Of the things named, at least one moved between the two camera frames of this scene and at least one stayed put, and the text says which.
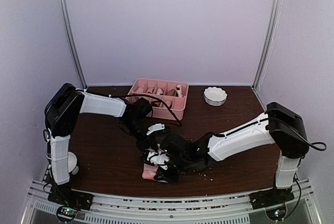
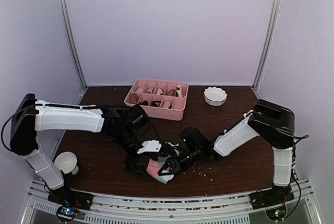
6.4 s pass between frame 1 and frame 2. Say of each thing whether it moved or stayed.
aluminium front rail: stayed
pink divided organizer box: stayed
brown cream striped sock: stayed
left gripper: moved
